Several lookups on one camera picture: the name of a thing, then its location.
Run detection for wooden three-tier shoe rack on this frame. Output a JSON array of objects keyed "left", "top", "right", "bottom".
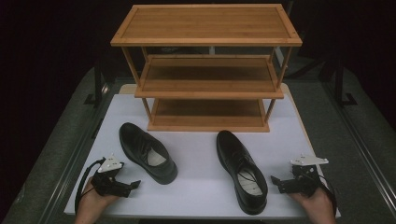
[{"left": 110, "top": 3, "right": 304, "bottom": 133}]

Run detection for white table sheet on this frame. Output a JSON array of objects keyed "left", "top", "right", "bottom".
[{"left": 64, "top": 92, "right": 342, "bottom": 219}]

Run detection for metal floor rail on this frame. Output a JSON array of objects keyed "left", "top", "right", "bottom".
[
  {"left": 36, "top": 79, "right": 121, "bottom": 224},
  {"left": 320, "top": 79, "right": 396, "bottom": 217}
]

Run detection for black leather shoe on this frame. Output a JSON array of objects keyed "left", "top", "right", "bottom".
[
  {"left": 119, "top": 121, "right": 179, "bottom": 186},
  {"left": 216, "top": 130, "right": 269, "bottom": 217}
]

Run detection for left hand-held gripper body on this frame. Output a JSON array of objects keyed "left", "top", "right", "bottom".
[{"left": 90, "top": 153, "right": 125, "bottom": 198}]

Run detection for person's left hand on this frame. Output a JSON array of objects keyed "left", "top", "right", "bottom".
[{"left": 76, "top": 176, "right": 121, "bottom": 222}]

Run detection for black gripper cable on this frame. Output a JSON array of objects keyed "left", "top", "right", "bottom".
[
  {"left": 74, "top": 157, "right": 107, "bottom": 216},
  {"left": 317, "top": 173, "right": 338, "bottom": 217}
]

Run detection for black metal stand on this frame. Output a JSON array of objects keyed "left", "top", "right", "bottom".
[
  {"left": 333, "top": 58, "right": 359, "bottom": 108},
  {"left": 83, "top": 58, "right": 106, "bottom": 108}
]

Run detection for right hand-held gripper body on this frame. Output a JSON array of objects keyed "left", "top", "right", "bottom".
[{"left": 290, "top": 154, "right": 330, "bottom": 198}]

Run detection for person's right hand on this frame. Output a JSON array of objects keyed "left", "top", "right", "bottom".
[{"left": 287, "top": 186, "right": 336, "bottom": 222}]

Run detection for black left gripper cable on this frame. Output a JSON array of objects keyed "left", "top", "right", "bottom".
[{"left": 74, "top": 157, "right": 107, "bottom": 216}]

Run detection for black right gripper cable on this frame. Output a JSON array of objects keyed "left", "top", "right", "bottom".
[{"left": 317, "top": 173, "right": 338, "bottom": 217}]

